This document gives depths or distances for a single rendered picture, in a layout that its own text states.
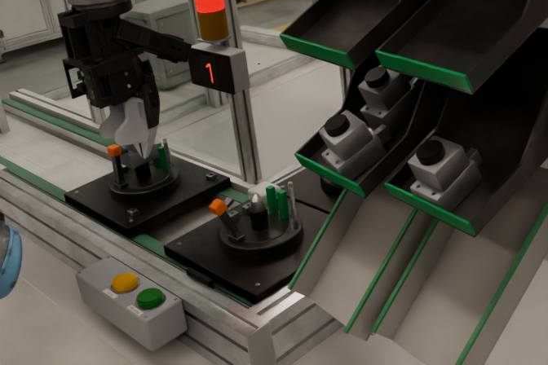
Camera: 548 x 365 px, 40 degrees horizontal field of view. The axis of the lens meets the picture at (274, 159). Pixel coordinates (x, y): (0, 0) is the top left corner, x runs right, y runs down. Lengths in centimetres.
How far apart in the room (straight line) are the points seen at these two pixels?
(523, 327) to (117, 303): 62
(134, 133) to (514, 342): 63
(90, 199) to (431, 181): 85
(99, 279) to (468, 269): 61
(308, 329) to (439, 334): 28
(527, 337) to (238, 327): 43
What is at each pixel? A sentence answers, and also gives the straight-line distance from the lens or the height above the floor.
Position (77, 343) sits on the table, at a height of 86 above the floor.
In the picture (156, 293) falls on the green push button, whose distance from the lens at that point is 118.
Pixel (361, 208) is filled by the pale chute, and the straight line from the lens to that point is 107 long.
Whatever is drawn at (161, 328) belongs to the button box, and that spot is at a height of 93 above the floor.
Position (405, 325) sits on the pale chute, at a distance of 99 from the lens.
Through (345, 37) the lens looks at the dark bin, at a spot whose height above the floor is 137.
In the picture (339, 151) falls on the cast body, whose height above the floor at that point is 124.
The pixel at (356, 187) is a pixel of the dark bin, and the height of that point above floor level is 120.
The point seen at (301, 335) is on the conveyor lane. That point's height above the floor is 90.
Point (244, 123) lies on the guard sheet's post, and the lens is 142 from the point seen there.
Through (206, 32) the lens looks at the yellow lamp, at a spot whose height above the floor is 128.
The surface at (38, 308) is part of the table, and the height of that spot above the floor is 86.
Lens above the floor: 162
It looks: 25 degrees down
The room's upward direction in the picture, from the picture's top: 8 degrees counter-clockwise
